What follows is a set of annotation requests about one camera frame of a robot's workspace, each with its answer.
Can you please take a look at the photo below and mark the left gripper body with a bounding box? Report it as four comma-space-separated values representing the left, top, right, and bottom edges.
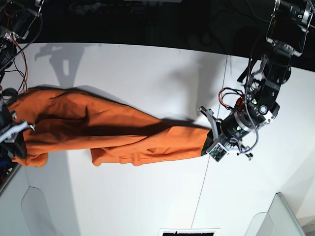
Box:
198, 106, 256, 160

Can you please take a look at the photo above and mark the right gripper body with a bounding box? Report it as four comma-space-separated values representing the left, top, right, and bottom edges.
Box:
0, 88, 35, 159

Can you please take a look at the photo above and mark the orange t-shirt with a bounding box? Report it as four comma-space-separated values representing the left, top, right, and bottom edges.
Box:
9, 87, 209, 167

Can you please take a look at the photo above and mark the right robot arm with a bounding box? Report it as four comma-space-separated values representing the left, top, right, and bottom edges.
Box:
0, 0, 44, 159

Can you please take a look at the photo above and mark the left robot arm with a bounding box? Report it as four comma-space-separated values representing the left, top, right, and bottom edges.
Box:
199, 0, 315, 162

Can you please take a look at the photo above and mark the clear plastic bin left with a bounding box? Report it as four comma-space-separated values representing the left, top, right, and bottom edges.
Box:
0, 161, 47, 236

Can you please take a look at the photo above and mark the black and white marker card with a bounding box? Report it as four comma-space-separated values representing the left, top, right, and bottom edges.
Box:
158, 228, 221, 236

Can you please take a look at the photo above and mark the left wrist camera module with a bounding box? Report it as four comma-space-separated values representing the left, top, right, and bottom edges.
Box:
209, 143, 228, 162

